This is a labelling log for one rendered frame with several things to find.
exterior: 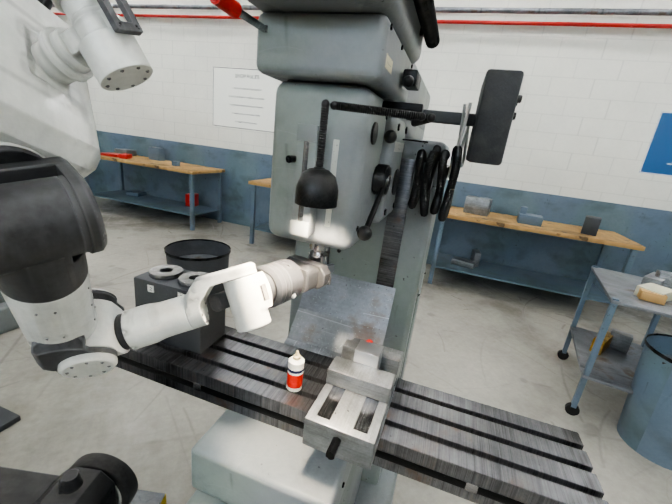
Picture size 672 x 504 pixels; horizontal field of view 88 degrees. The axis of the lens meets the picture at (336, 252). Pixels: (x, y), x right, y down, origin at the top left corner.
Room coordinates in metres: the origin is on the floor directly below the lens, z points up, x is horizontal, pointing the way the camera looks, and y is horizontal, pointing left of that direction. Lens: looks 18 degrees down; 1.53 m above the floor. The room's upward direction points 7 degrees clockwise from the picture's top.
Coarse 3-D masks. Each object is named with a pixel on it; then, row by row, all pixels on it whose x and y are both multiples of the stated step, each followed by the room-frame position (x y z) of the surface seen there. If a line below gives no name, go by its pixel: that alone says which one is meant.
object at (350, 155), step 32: (288, 96) 0.72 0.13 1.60; (320, 96) 0.70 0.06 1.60; (352, 96) 0.69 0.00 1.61; (288, 128) 0.72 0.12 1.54; (352, 128) 0.68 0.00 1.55; (384, 128) 0.83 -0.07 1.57; (352, 160) 0.68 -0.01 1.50; (288, 192) 0.72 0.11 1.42; (352, 192) 0.68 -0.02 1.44; (288, 224) 0.72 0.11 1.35; (320, 224) 0.69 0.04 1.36; (352, 224) 0.69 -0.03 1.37
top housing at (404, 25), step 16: (256, 0) 0.66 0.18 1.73; (272, 0) 0.65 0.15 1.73; (288, 0) 0.64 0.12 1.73; (304, 0) 0.64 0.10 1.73; (320, 0) 0.63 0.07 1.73; (336, 0) 0.62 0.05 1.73; (352, 0) 0.61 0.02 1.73; (368, 0) 0.60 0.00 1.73; (384, 0) 0.61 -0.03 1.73; (400, 0) 0.65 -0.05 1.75; (400, 16) 0.69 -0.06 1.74; (416, 16) 0.83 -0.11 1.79; (400, 32) 0.75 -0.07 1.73; (416, 32) 0.86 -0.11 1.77; (416, 48) 0.90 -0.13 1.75
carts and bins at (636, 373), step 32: (192, 256) 2.63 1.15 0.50; (224, 256) 2.43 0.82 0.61; (608, 288) 2.11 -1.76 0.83; (640, 288) 2.02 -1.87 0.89; (576, 320) 2.58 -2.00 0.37; (608, 320) 1.90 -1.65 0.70; (576, 352) 2.19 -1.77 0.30; (608, 352) 2.23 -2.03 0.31; (640, 352) 2.29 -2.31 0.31; (608, 384) 1.84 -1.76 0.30; (640, 384) 1.76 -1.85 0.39; (640, 416) 1.69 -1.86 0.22; (640, 448) 1.64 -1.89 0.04
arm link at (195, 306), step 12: (252, 264) 0.60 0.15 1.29; (204, 276) 0.56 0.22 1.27; (216, 276) 0.56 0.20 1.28; (228, 276) 0.57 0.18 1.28; (240, 276) 0.57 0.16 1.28; (192, 288) 0.55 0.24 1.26; (204, 288) 0.55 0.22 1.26; (192, 300) 0.54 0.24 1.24; (204, 300) 0.59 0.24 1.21; (192, 312) 0.54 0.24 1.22; (204, 312) 0.56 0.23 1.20; (192, 324) 0.53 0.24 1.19; (204, 324) 0.55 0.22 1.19
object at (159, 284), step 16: (160, 272) 0.91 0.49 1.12; (176, 272) 0.92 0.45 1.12; (192, 272) 0.93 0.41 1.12; (144, 288) 0.88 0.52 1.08; (160, 288) 0.86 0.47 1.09; (176, 288) 0.85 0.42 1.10; (208, 304) 0.86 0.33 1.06; (224, 320) 0.94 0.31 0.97; (176, 336) 0.85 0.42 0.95; (192, 336) 0.84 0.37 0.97; (208, 336) 0.86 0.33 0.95
